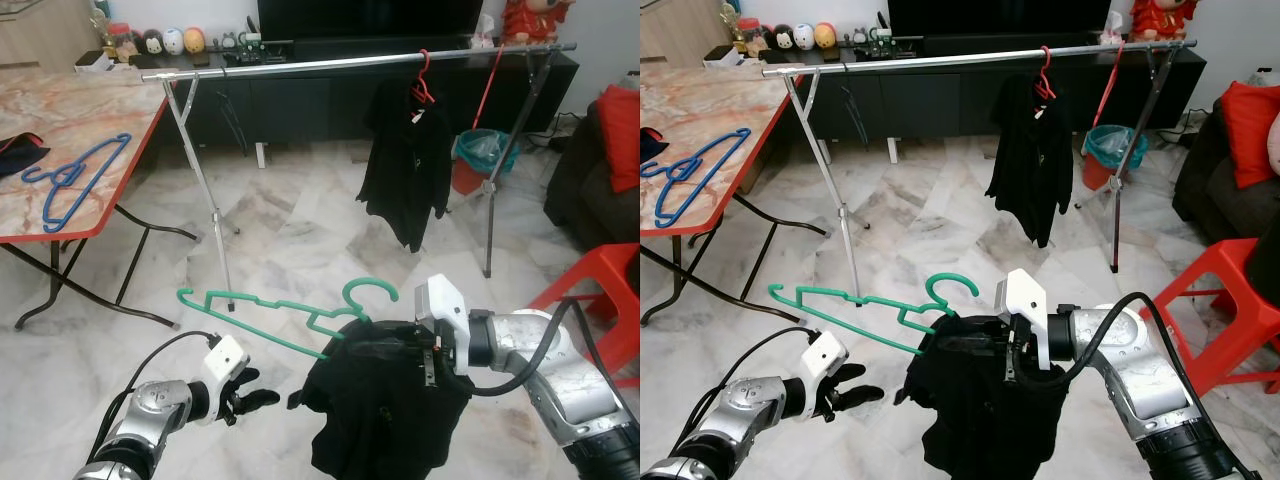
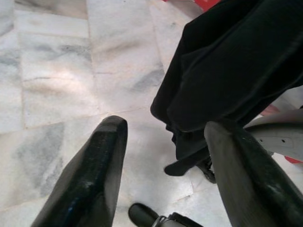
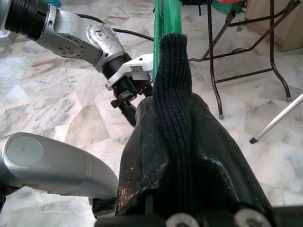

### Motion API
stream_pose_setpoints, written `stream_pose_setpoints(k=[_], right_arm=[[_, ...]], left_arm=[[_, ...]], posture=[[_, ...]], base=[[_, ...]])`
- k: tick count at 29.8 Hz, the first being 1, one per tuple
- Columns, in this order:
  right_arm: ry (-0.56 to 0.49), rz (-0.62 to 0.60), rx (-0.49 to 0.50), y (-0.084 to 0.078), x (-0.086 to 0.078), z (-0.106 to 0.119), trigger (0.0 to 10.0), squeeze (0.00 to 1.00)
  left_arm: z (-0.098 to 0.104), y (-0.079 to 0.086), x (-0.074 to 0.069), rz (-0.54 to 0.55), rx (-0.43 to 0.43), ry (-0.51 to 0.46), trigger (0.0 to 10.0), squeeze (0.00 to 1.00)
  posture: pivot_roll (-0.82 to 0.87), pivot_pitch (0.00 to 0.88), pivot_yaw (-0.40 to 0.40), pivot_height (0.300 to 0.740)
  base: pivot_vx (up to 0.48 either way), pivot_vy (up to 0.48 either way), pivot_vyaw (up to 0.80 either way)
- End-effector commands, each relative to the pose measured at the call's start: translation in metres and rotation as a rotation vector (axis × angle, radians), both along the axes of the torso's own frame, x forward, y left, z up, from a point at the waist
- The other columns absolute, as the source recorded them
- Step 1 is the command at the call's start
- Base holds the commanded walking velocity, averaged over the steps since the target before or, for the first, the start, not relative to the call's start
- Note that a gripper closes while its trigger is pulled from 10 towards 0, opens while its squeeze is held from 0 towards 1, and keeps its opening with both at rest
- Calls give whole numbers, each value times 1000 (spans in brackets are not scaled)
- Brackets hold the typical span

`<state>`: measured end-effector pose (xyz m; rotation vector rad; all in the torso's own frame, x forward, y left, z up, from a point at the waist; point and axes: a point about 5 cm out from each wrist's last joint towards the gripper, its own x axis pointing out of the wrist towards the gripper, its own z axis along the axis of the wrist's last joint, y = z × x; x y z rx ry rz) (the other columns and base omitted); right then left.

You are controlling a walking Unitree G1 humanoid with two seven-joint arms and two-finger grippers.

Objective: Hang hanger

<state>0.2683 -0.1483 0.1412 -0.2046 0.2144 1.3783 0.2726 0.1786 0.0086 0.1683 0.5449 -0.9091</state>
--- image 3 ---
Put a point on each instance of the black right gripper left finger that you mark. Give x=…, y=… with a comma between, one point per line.
x=144, y=160

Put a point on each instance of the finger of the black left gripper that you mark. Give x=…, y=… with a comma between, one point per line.
x=129, y=114

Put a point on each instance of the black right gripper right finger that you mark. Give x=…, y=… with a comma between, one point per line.
x=222, y=160

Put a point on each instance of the black buttoned garment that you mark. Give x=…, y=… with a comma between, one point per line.
x=175, y=106

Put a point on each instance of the green plastic hanger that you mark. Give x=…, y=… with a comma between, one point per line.
x=169, y=16

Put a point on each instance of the silver metal clothes rack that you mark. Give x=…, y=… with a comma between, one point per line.
x=279, y=116

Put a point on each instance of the marble top folding table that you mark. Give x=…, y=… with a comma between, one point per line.
x=274, y=47

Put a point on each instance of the green storage basket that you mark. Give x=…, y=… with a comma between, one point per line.
x=225, y=6

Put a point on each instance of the light wooden cabinet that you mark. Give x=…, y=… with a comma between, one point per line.
x=291, y=26

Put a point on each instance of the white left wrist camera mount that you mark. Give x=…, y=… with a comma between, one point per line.
x=132, y=68

